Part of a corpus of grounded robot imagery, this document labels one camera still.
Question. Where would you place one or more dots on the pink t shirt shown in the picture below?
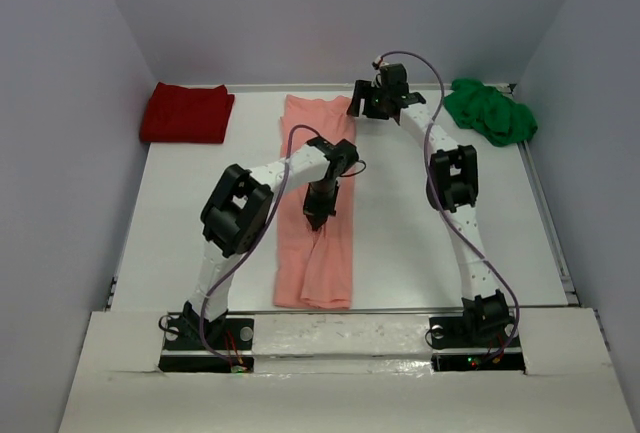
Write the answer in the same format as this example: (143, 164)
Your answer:
(315, 268)

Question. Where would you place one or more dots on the folded red t shirt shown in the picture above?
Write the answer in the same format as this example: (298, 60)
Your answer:
(177, 114)

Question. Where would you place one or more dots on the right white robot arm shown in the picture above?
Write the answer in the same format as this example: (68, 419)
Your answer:
(452, 189)

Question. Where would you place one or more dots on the crumpled green t shirt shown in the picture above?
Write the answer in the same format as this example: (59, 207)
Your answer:
(484, 109)

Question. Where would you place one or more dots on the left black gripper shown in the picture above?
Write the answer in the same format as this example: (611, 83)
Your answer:
(319, 204)

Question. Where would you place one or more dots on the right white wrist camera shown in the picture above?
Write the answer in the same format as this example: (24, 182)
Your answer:
(379, 62)

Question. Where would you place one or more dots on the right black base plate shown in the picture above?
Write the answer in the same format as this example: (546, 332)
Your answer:
(453, 349)

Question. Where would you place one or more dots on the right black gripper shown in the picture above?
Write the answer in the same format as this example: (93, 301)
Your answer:
(375, 101)

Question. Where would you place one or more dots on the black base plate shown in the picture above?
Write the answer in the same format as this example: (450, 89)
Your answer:
(453, 349)
(184, 353)

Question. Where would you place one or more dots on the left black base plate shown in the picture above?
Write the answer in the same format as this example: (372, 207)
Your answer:
(184, 353)

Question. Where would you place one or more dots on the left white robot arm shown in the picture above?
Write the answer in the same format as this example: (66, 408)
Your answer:
(241, 206)

